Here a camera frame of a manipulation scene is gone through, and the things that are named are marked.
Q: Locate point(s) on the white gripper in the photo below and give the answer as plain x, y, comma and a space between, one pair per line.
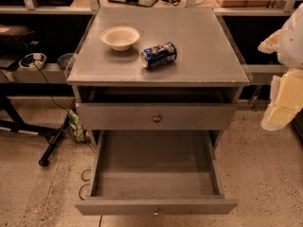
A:
292, 45

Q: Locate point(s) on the blue pepsi can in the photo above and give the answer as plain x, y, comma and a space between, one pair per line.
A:
158, 55

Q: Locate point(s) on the grey drawer cabinet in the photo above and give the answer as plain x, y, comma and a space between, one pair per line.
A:
208, 68

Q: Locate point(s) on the closed grey top drawer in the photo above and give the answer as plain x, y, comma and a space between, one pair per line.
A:
155, 116

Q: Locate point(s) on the open grey middle drawer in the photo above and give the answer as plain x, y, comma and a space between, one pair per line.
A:
155, 173

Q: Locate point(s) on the white paper bowl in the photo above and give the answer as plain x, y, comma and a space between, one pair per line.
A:
120, 38

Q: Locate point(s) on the green chip bag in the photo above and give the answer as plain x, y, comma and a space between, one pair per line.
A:
75, 127

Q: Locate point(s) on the dark round bowl on shelf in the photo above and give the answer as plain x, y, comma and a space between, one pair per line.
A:
64, 60

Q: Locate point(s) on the blue white bowl on shelf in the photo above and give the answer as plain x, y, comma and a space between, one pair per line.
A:
33, 61

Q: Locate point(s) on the black bag on shelf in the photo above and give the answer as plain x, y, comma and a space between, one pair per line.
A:
15, 38

